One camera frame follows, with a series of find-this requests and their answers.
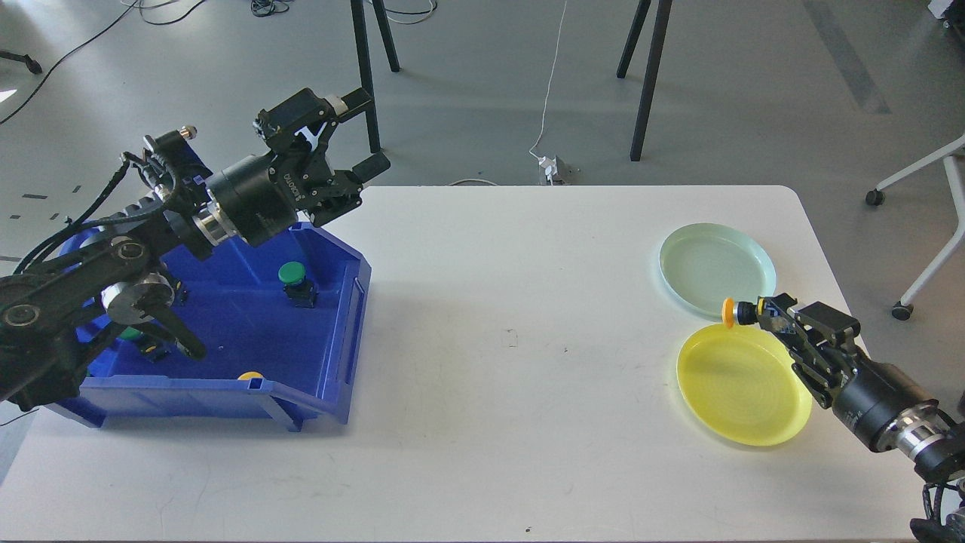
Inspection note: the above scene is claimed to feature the white chair base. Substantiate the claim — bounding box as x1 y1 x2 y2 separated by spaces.
865 134 965 322

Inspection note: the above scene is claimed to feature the yellow push button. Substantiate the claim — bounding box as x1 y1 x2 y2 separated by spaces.
721 298 760 329

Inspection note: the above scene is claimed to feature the black stand leg right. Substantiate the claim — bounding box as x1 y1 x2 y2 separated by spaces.
616 1 673 162

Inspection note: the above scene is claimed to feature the green push button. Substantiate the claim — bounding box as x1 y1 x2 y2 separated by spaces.
277 261 317 308

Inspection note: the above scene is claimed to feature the white power adapter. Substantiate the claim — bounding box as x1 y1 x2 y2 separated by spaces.
537 157 574 186

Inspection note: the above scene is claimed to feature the black stand leg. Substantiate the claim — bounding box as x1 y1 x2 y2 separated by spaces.
349 1 400 152
616 1 673 162

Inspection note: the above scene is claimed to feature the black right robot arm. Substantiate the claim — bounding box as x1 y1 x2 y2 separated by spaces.
722 293 964 542

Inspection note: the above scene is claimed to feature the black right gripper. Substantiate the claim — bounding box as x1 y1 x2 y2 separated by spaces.
758 293 939 453

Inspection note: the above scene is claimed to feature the blue plastic bin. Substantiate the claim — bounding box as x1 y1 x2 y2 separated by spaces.
49 222 372 432

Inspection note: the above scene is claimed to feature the black floor cable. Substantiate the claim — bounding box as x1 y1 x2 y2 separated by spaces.
0 0 204 126

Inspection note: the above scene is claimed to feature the black stand leg left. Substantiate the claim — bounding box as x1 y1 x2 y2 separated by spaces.
349 1 400 152

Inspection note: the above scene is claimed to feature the yellow plate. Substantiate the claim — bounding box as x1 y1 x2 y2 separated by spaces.
675 324 813 447

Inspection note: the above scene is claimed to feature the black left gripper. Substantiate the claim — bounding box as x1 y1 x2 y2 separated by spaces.
204 88 391 247

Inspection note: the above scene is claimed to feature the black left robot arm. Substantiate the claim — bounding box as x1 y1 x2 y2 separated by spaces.
1 88 390 412

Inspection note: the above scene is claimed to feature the white cable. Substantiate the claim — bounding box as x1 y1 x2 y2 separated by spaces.
530 0 571 161

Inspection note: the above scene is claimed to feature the light green plate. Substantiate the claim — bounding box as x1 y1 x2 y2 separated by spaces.
658 222 777 322

